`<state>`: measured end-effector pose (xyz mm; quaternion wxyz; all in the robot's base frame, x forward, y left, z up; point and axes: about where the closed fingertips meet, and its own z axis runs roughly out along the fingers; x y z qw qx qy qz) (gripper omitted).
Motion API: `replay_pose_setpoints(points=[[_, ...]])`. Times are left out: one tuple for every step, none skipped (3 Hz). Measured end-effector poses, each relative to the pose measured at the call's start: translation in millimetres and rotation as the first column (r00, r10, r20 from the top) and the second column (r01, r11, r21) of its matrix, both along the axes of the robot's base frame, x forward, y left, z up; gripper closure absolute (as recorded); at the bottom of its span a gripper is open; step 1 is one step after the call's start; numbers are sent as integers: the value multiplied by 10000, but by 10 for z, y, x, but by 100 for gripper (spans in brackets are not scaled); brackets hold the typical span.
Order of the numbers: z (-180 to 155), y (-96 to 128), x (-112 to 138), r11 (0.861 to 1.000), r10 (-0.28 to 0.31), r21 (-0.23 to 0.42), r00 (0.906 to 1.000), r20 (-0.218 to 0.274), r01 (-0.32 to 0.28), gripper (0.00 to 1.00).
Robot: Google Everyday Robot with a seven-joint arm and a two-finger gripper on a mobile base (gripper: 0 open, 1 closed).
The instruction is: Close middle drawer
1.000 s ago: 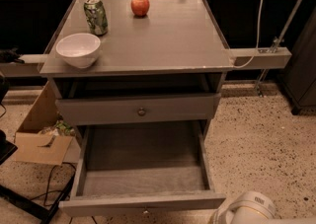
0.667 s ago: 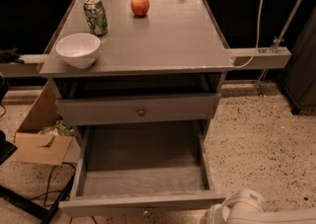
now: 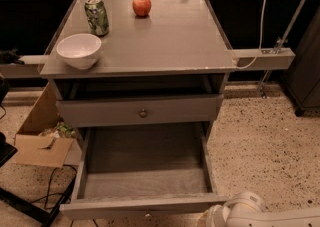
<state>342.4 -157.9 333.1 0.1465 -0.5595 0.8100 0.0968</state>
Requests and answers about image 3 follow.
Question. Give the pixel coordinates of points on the grey wooden drawer cabinet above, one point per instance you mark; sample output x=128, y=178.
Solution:
x=177, y=50

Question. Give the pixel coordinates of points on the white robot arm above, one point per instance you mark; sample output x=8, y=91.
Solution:
x=247, y=209

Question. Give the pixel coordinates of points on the open cardboard box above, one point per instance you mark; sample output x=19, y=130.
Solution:
x=39, y=149

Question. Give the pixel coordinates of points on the red apple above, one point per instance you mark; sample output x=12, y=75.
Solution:
x=141, y=8

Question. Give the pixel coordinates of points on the white ceramic bowl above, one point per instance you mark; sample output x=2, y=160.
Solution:
x=80, y=51

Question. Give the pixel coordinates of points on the grey drawer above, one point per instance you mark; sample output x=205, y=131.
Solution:
x=135, y=111
x=143, y=170

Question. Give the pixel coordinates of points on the dark grey side cabinet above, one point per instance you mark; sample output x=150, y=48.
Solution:
x=302, y=80

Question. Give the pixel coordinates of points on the grey top drawer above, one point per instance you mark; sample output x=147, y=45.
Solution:
x=135, y=111

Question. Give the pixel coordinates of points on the green soda can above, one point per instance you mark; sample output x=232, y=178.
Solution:
x=97, y=17

